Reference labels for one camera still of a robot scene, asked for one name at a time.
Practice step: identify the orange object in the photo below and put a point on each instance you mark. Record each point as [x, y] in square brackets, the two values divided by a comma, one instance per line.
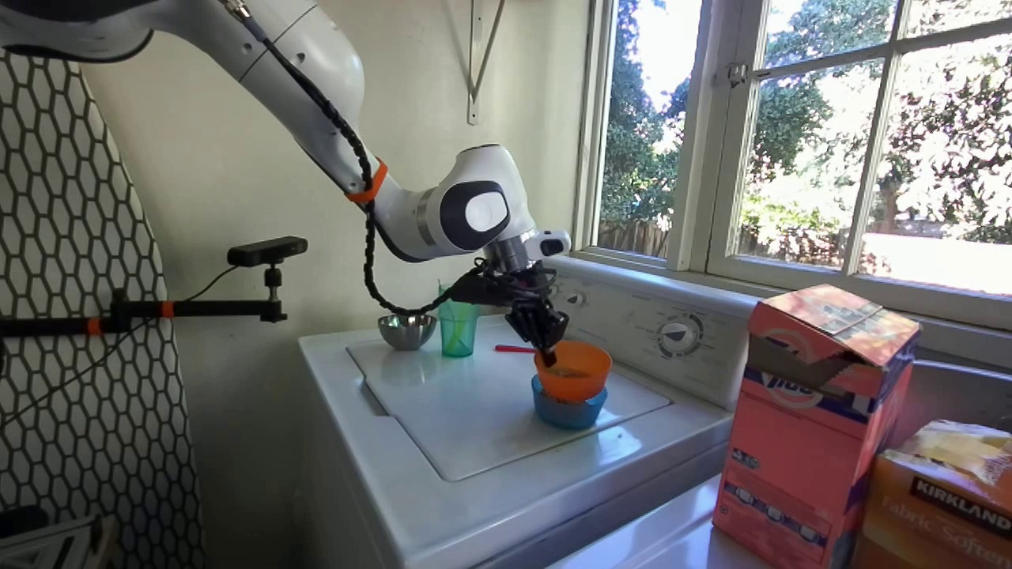
[576, 372]

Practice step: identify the Kirkland cardboard box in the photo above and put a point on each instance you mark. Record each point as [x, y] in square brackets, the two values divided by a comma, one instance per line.
[937, 506]

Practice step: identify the black exterior camera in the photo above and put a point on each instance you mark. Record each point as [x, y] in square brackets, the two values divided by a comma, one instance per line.
[267, 250]

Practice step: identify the green translucent plastic cup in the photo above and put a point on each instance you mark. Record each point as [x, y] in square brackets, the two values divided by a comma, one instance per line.
[457, 334]

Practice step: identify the washer control dial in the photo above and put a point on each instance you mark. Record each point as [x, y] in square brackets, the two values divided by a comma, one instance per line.
[680, 337]

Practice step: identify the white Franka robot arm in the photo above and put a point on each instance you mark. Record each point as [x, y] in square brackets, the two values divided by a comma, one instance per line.
[284, 73]

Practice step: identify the white washing machine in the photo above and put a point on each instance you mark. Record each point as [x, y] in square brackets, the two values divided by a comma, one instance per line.
[379, 464]

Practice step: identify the pink plastic spoon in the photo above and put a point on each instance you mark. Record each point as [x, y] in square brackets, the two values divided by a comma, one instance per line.
[513, 349]

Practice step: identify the white washer lid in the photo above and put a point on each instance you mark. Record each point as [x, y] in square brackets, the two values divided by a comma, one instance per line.
[486, 413]

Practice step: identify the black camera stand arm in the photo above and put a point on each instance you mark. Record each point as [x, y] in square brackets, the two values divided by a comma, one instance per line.
[192, 310]

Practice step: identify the shiny metal bowl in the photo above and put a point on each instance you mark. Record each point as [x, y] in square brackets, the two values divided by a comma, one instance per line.
[405, 334]

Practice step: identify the hexagon pattern ironing board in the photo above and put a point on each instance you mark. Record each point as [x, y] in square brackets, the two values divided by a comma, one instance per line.
[74, 318]

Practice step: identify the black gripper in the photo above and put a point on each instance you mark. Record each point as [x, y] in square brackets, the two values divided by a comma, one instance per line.
[515, 286]

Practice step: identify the pink cardboard box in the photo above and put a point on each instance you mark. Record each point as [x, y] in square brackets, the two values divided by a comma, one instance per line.
[800, 430]

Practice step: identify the blue plastic bowl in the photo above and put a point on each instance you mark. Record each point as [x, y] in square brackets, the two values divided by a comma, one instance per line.
[571, 417]

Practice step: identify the white window frame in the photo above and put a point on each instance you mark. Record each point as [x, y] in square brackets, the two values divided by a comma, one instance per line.
[714, 136]

